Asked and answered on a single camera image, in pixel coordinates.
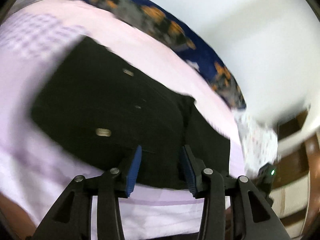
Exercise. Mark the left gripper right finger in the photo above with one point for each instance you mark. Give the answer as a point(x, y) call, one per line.
point(193, 168)

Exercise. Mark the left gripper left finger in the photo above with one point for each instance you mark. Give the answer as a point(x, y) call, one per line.
point(128, 175)

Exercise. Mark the black pants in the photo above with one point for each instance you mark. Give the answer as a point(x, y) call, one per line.
point(100, 108)

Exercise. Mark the pink purple checked bedsheet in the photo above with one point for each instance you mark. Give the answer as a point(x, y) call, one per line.
point(35, 169)

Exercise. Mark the blue orange patterned blanket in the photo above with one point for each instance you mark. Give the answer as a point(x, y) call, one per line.
point(153, 20)

